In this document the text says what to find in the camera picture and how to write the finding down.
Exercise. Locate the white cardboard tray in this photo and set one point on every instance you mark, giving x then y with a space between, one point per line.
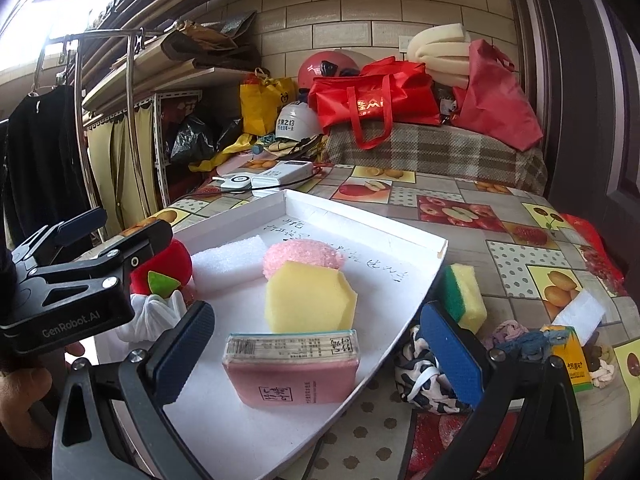
380 300

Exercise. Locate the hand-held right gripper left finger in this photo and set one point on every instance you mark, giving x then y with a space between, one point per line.
182 355

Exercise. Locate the wall socket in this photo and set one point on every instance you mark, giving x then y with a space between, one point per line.
405 43

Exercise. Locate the red plush apple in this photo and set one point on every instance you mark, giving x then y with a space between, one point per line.
172 265

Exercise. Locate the white foam strip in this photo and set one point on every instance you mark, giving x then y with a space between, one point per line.
580 312

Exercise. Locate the white round charger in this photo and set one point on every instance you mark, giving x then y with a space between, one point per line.
235 182

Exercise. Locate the fruit print tablecloth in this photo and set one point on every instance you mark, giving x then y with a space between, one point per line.
475 240

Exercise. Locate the pink round sponge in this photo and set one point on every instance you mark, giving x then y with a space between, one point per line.
300 252

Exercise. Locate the black plastic bag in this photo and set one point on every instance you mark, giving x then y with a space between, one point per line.
192 137

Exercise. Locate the dark metal door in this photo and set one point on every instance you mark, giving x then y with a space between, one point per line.
575 110

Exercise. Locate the plaid covered box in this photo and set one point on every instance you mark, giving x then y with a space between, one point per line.
435 155

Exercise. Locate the white foam block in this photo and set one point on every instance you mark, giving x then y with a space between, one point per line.
225 265

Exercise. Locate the red helmet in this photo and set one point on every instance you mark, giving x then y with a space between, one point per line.
310 72

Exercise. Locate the red tote bag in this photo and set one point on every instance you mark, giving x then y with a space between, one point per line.
400 100

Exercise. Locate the brown door frame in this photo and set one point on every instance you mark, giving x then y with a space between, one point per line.
525 35

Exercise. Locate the black white scrunchie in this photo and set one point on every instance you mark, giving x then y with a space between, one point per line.
415 375

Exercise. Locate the black hanging garment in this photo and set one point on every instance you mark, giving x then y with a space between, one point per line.
45 160

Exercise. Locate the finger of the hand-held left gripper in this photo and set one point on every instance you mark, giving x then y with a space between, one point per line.
82 222
150 242

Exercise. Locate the red shopping bag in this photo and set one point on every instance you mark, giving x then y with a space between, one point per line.
495 100

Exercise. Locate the metal storage shelf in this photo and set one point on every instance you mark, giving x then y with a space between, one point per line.
156 150

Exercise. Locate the yellow green scouring sponge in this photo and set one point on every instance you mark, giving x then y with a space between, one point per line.
467 295

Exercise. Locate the white helmet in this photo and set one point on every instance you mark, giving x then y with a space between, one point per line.
300 120

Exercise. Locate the green tissue pack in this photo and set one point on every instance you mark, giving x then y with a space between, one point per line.
572 360

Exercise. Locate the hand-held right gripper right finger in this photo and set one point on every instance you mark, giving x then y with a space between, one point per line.
452 355

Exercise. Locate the white power bank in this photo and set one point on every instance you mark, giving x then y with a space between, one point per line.
280 177

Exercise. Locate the pink tissue pack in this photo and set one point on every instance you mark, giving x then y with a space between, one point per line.
295 375

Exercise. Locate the red printed bag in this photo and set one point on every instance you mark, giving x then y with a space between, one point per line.
595 255

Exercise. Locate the metal clothes rack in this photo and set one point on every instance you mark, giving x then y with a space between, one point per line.
129 70

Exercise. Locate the yellow bag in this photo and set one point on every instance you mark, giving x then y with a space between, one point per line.
260 105

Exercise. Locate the yellow cloth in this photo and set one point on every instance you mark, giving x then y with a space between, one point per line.
235 152

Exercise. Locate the cream foam roll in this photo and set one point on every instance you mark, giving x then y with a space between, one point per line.
440 52

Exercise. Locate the yellow curtain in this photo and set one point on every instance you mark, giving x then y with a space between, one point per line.
120 170

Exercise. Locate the person's left hand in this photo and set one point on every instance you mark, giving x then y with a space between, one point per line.
22 395

